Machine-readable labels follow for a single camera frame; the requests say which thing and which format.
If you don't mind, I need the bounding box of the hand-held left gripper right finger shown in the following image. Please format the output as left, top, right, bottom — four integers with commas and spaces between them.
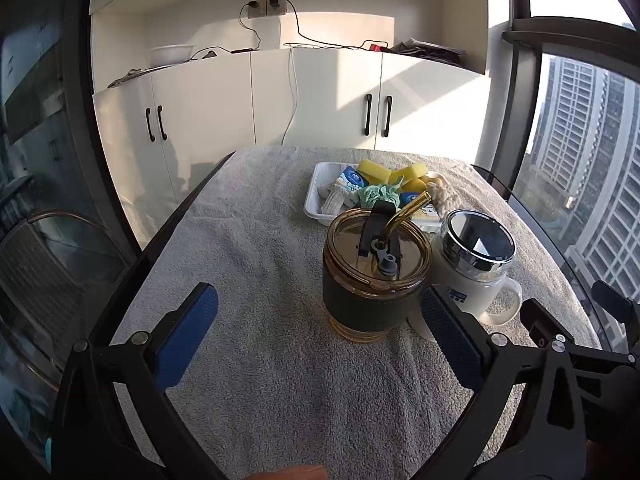
415, 285, 601, 480

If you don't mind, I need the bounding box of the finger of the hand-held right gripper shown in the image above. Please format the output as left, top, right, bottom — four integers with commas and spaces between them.
520, 297, 570, 346
591, 280, 633, 318

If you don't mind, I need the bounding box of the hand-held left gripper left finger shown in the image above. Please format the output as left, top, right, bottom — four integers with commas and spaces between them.
52, 282, 221, 480

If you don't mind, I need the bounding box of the amber glass tumbler green sleeve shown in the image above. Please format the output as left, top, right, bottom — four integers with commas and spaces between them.
322, 190, 433, 346

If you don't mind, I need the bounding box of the white mug with chrome lid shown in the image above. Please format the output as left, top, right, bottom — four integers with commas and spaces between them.
407, 209, 523, 343

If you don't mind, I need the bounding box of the blue tissue pack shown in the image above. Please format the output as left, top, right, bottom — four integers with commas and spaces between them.
334, 167, 366, 196
407, 202, 443, 225

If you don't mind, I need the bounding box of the cream knotted rope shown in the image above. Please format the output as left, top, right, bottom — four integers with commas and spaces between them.
429, 177, 463, 213

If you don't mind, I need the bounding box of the yellow heart-shaped sponge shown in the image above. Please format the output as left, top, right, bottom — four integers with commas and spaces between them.
402, 177, 441, 196

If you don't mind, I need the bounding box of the green cloth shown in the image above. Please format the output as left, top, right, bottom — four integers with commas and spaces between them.
357, 183, 403, 208

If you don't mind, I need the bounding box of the grey knitted band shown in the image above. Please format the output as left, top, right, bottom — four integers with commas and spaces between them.
320, 185, 351, 218

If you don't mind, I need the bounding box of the yellow rectangular sponge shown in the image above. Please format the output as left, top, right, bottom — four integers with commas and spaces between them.
356, 159, 392, 183

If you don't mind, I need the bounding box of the white plastic tray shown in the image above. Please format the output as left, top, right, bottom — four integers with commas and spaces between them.
304, 161, 451, 233

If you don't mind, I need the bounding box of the person's left hand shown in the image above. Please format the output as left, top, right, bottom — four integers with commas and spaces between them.
247, 465, 328, 480

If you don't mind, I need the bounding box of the grey towel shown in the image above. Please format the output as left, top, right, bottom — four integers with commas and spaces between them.
112, 146, 601, 480

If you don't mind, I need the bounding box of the large grey high-rise building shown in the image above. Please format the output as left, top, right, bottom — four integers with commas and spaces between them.
565, 72, 640, 306

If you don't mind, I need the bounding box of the metal chair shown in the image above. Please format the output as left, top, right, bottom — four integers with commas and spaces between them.
0, 210, 133, 381

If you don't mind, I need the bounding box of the white floor cabinet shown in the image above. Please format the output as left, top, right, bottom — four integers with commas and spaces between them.
92, 42, 493, 251

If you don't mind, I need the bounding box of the newspaper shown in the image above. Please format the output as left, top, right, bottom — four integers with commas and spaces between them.
107, 67, 161, 90

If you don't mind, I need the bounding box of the white bowl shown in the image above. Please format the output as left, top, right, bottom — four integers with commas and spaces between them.
149, 44, 195, 67

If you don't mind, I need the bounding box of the pile of papers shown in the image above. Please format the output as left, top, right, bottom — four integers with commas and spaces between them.
390, 37, 468, 63

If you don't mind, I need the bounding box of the dark glass sliding door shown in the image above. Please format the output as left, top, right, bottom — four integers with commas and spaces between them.
0, 0, 146, 461

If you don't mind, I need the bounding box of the black window frame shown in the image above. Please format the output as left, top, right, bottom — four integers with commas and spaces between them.
487, 0, 640, 211

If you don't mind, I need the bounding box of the white cable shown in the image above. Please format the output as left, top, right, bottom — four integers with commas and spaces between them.
281, 45, 299, 147

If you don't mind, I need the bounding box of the black cable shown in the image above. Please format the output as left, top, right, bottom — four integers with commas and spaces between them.
239, 2, 262, 52
286, 2, 372, 52

